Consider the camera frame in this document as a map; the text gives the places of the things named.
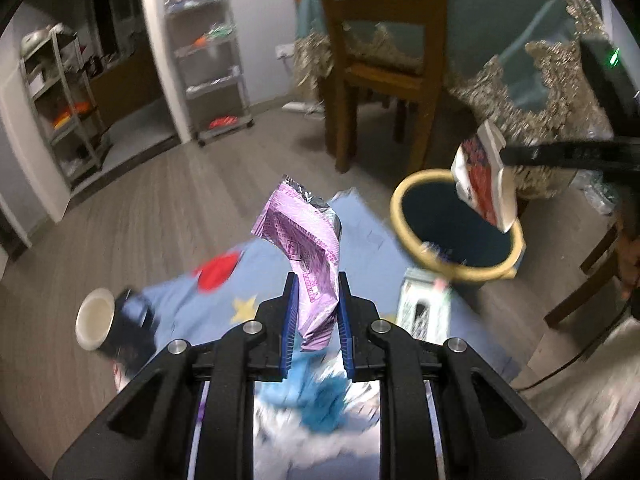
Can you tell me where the red and white wrapper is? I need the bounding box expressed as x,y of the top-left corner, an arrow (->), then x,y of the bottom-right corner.
450,121 -> 519,234

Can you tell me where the blue wrapper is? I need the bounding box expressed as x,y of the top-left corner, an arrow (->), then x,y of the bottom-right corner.
294,355 -> 353,433

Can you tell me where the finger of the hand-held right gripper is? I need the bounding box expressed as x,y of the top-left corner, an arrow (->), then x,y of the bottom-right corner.
500,139 -> 640,170

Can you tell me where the dark wooden chair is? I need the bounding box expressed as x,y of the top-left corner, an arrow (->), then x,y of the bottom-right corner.
544,220 -> 640,332

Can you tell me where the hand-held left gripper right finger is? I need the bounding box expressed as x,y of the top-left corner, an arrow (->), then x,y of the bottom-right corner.
336,271 -> 583,480

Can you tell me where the metal storage rack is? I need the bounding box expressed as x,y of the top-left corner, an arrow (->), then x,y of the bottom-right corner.
20,22 -> 114,194

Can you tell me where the orange packet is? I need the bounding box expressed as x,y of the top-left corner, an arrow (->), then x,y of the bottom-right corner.
52,102 -> 94,129

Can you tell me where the white shelf cart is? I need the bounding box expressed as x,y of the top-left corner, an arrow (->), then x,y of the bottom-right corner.
159,0 -> 256,148

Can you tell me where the teal bin with yellow rim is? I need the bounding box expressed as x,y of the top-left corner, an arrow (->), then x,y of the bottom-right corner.
390,169 -> 527,287

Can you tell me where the table with teal lace tablecloth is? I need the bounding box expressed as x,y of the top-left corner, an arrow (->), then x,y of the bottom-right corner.
292,0 -> 619,202

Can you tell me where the black cable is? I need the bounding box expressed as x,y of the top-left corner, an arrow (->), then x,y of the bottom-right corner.
515,305 -> 637,392

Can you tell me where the purple snack wrapper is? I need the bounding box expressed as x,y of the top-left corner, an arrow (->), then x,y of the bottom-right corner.
250,175 -> 344,354

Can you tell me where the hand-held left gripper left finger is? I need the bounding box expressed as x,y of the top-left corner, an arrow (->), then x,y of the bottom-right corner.
52,272 -> 301,480

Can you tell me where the green and white carton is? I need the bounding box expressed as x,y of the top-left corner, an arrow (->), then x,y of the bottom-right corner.
395,267 -> 454,344

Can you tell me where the black paper cup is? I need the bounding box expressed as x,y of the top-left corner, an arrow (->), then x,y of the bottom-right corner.
75,287 -> 159,362

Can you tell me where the light blue printed blanket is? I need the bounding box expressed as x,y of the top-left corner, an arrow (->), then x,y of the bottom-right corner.
112,187 -> 523,480

